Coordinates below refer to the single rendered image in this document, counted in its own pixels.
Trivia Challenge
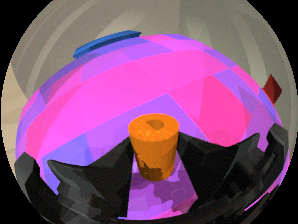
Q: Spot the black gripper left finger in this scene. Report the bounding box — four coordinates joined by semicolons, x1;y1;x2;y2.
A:
47;136;134;218

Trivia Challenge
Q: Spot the orange knob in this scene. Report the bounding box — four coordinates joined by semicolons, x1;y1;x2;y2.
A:
128;113;178;183

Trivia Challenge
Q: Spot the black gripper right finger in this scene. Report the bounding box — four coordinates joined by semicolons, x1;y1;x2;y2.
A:
177;131;261;205

